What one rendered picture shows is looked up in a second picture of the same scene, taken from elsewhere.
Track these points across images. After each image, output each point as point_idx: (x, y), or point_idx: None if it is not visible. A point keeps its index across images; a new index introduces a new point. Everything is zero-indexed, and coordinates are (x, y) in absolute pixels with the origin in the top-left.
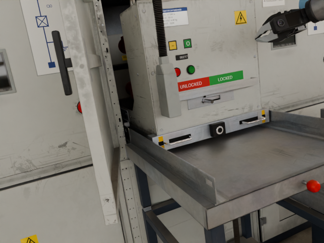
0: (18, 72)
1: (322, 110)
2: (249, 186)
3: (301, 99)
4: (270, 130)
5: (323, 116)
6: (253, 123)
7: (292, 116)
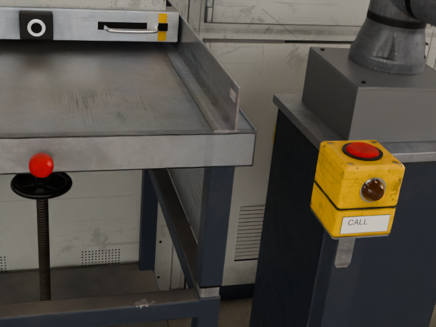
0: None
1: (311, 50)
2: None
3: (340, 21)
4: (159, 59)
5: (309, 65)
6: (133, 35)
7: (194, 40)
